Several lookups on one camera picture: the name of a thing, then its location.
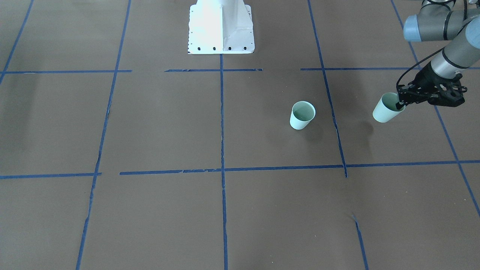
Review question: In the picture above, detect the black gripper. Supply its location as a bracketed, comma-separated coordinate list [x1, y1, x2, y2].
[396, 67, 468, 111]

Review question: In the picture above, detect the mint green paper cup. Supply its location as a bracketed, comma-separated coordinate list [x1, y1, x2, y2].
[372, 92, 404, 123]

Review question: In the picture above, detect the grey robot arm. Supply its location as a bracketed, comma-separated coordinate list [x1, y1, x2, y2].
[395, 0, 479, 110]

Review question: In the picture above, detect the mint green standing cup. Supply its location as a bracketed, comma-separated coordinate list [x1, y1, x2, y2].
[289, 100, 316, 130]

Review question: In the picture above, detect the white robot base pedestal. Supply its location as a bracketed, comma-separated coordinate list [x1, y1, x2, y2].
[187, 0, 255, 55]

